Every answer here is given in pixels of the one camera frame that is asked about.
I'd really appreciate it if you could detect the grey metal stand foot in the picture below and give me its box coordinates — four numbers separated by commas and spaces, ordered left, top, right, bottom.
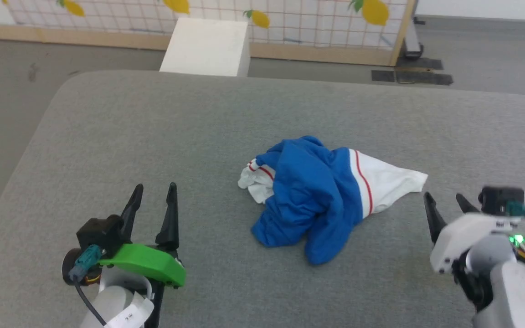
401, 16, 426, 60

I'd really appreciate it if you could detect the white box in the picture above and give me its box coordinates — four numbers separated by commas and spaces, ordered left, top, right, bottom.
160, 17, 250, 77

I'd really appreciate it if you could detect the blue white red-striped t-shirt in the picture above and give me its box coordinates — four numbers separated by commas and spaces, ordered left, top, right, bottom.
238, 135, 428, 266

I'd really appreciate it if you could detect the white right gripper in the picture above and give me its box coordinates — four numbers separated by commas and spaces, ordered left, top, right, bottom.
423, 192, 521, 275

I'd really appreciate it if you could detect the black floor mat under stand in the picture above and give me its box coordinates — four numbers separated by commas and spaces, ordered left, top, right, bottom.
396, 57, 444, 71

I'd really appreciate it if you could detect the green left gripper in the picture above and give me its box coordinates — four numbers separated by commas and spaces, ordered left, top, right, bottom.
98, 182, 186, 301

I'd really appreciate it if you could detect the lemon print partition screen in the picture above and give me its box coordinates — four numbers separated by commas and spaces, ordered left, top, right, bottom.
0, 0, 416, 67

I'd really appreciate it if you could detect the long black floor mat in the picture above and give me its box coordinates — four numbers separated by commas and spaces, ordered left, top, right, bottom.
396, 71, 453, 86

